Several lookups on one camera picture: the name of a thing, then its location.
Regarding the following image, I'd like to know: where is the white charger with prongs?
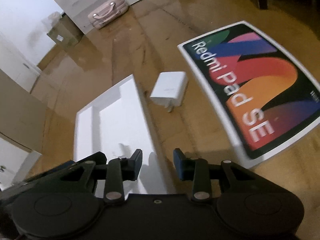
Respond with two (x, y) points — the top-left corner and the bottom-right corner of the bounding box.
(150, 72), (188, 112)

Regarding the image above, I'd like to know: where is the beige cardboard panel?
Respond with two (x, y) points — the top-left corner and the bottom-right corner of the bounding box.
(1, 71), (52, 154)

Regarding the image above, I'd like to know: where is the white box tray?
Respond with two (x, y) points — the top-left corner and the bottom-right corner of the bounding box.
(73, 75), (176, 195)

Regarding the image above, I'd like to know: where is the pink suitcase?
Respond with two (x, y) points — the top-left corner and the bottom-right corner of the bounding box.
(88, 0), (129, 29)

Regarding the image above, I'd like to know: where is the brown cardboard box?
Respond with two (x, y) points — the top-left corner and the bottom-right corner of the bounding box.
(47, 13), (84, 51)

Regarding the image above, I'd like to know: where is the Redmi Pad SE box lid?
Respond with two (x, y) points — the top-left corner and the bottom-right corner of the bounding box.
(178, 21), (319, 168)

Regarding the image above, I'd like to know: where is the white door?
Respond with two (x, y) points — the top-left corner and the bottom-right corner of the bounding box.
(1, 33), (41, 93)

